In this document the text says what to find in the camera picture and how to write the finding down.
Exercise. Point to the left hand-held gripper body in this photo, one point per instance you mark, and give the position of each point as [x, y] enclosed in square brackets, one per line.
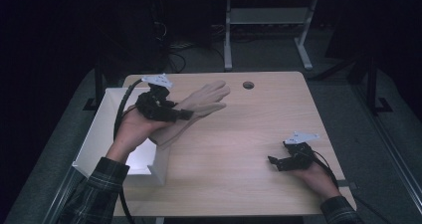
[153, 104]

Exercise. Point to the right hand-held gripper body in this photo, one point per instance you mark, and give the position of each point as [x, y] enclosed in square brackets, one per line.
[298, 154]

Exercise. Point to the beige glove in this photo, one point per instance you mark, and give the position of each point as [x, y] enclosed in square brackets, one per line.
[202, 99]

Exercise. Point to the white box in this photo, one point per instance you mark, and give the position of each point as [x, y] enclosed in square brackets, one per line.
[99, 141]

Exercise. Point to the person's left hand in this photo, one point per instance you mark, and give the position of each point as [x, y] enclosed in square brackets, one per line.
[136, 131]

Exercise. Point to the person's right hand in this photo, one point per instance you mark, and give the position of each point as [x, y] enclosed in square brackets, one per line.
[316, 180]

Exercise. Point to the black metal stand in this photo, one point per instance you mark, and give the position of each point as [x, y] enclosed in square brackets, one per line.
[98, 88]
[373, 84]

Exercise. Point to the white metal stand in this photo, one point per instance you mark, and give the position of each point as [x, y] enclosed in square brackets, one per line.
[265, 16]

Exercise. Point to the aluminium rail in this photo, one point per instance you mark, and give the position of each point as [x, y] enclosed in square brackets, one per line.
[391, 141]
[61, 194]

